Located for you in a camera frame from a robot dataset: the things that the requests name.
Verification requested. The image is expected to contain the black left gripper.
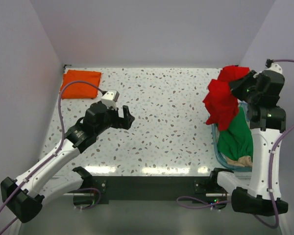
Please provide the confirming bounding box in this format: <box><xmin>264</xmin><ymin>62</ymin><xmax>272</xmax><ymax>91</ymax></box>
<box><xmin>95</xmin><ymin>103</ymin><xmax>134</xmax><ymax>135</ymax></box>

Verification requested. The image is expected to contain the red t shirt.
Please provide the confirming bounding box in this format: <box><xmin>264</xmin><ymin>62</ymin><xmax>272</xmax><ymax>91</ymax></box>
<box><xmin>203</xmin><ymin>65</ymin><xmax>250</xmax><ymax>131</ymax></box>

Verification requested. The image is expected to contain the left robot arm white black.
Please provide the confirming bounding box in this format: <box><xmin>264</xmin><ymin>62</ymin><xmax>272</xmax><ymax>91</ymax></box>
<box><xmin>0</xmin><ymin>101</ymin><xmax>135</xmax><ymax>223</ymax></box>

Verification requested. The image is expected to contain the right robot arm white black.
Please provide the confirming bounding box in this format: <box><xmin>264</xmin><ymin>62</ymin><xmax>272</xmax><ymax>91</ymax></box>
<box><xmin>208</xmin><ymin>66</ymin><xmax>288</xmax><ymax>216</ymax></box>

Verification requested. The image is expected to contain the green t shirt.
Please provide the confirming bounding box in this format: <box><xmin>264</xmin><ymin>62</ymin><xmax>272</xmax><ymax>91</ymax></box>
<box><xmin>217</xmin><ymin>108</ymin><xmax>253</xmax><ymax>162</ymax></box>

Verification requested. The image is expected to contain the folded orange t shirt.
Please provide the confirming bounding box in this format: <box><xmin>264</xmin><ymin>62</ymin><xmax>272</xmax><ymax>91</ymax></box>
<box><xmin>60</xmin><ymin>70</ymin><xmax>102</xmax><ymax>99</ymax></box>

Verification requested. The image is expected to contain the beige t shirt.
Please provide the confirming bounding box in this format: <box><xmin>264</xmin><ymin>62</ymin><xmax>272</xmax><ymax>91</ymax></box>
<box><xmin>226</xmin><ymin>156</ymin><xmax>253</xmax><ymax>167</ymax></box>

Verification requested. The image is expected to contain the clear blue plastic basket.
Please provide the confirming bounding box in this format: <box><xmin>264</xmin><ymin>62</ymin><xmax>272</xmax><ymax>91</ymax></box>
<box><xmin>211</xmin><ymin>102</ymin><xmax>252</xmax><ymax>172</ymax></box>

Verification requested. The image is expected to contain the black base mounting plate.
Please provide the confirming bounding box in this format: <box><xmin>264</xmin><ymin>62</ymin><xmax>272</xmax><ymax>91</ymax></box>
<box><xmin>72</xmin><ymin>176</ymin><xmax>228</xmax><ymax>210</ymax></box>

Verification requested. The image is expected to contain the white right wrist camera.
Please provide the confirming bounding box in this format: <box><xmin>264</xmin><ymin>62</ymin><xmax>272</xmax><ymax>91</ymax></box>
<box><xmin>266</xmin><ymin>59</ymin><xmax>283</xmax><ymax>74</ymax></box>

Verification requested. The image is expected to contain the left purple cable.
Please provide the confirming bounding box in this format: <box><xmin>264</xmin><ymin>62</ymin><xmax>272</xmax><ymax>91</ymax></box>
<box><xmin>0</xmin><ymin>81</ymin><xmax>107</xmax><ymax>235</ymax></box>

